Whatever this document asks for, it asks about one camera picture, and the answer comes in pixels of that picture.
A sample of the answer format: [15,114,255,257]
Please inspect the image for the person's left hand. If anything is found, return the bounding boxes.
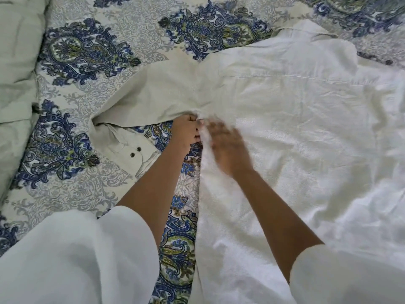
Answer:
[171,113,203,149]

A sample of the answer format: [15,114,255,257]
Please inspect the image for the person's right hand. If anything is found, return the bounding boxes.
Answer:
[201,120,255,180]

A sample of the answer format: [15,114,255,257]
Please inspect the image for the pale beige button shirt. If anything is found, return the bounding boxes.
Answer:
[88,19,405,304]

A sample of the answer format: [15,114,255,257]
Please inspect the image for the person's right forearm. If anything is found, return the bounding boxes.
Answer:
[233,169,325,285]

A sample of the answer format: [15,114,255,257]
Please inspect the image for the person's left forearm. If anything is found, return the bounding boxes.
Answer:
[116,143,192,249]

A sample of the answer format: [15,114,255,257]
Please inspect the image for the blue paisley patterned bedsheet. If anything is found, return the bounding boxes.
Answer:
[0,0,405,304]

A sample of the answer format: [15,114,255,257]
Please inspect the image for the person's white left sleeve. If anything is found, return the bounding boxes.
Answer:
[0,205,161,304]

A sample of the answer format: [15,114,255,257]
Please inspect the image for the person's white sleeve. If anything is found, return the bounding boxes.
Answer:
[289,244,405,304]
[0,205,161,304]

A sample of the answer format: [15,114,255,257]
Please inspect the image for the pale green pillow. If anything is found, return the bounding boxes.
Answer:
[0,0,53,204]

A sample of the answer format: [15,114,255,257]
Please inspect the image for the person's white right sleeve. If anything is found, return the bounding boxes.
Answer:
[289,244,405,304]

